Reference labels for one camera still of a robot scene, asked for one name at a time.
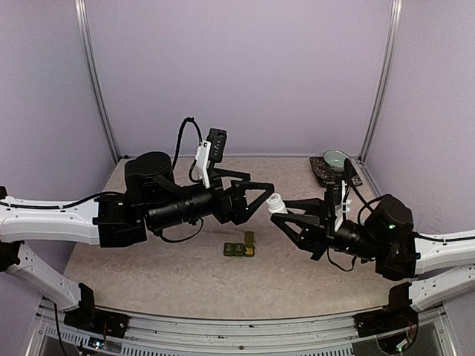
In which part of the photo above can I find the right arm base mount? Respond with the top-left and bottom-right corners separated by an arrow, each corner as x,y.
353,308 -> 419,337

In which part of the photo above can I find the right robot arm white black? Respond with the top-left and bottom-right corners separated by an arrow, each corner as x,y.
266,159 -> 474,329

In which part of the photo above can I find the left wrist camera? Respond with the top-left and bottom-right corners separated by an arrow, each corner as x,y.
206,128 -> 227,163

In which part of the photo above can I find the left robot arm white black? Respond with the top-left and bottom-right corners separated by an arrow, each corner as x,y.
1,128 -> 275,330

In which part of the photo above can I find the aluminium frame post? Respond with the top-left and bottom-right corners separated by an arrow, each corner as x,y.
73,0 -> 121,165
358,0 -> 404,160

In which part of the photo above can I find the black patterned tray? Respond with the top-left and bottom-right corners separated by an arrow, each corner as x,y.
309,156 -> 346,188

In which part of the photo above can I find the green pill organizer box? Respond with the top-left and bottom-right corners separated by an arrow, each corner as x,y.
223,231 -> 256,257

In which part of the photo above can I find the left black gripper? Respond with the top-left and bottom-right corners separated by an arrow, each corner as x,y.
147,168 -> 275,232

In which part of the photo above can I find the pale green bowl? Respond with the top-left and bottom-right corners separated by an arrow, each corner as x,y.
323,150 -> 350,172

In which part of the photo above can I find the front aluminium rail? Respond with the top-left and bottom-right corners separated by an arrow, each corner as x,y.
25,307 -> 457,356

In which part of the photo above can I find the white pill bottle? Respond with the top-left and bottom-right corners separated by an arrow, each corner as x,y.
266,193 -> 288,214

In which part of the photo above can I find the right aluminium frame post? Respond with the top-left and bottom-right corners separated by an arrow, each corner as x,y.
358,0 -> 404,160

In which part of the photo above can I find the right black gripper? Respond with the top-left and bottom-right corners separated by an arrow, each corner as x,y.
272,199 -> 384,263

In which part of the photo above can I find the left aluminium frame post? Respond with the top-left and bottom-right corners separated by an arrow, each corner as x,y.
73,0 -> 121,165

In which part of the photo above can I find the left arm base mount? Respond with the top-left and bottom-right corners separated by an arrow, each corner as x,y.
64,308 -> 129,338

